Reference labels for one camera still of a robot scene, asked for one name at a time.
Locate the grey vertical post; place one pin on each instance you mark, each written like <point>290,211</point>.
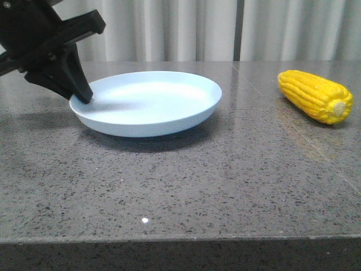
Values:
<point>238,29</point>

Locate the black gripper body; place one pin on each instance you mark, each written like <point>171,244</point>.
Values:
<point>32,30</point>

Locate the white pleated curtain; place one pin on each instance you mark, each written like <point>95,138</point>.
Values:
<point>183,31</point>

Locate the yellow corn cob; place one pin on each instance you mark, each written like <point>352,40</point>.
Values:
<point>325,101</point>

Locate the light blue round plate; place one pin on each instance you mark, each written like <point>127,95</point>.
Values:
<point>148,104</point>

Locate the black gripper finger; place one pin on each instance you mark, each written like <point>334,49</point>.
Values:
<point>68,58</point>
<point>46,80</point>

